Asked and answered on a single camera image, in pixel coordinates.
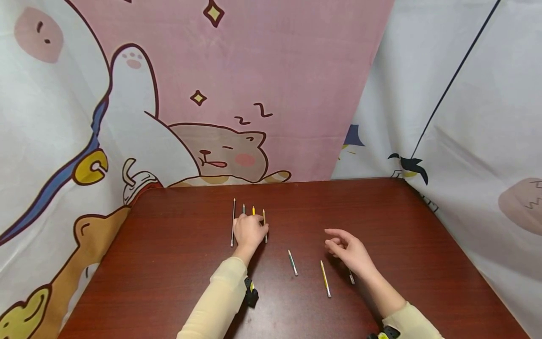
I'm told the person's right hand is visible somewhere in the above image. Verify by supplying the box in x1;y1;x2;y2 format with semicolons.
324;228;378;282

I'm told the person's left forearm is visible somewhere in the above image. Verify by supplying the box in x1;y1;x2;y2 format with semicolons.
176;256;251;339

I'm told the person's left hand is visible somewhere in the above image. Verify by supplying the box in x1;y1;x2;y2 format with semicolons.
232;213;270;261

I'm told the person's right forearm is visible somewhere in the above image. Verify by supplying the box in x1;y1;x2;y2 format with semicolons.
365;270;445;339

